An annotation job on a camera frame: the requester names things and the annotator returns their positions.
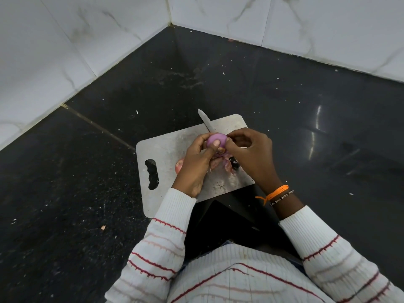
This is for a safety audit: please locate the person's left hand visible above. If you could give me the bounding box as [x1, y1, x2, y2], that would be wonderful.
[171, 133, 226, 199]

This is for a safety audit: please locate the steel cutting board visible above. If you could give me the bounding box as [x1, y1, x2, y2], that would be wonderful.
[136, 114, 256, 218]

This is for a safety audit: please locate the person's right forearm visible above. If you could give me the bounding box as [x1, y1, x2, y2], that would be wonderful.
[271, 191, 404, 303]

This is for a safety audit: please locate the black handled kitchen knife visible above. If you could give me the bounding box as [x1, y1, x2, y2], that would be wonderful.
[197, 109, 241, 170]

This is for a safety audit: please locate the person's left forearm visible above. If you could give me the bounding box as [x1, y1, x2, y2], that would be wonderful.
[104, 188, 197, 303]

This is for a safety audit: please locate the orange thread wristband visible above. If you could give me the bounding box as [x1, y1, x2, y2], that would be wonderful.
[255, 184, 290, 206]

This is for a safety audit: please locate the person's right hand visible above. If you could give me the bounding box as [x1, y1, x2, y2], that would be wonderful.
[224, 128, 283, 196]

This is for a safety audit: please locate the beaded bracelet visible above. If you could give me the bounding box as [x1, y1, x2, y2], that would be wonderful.
[270, 189, 295, 207]

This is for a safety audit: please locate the white red striped sweater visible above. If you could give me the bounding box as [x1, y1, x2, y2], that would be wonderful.
[167, 243, 335, 303]

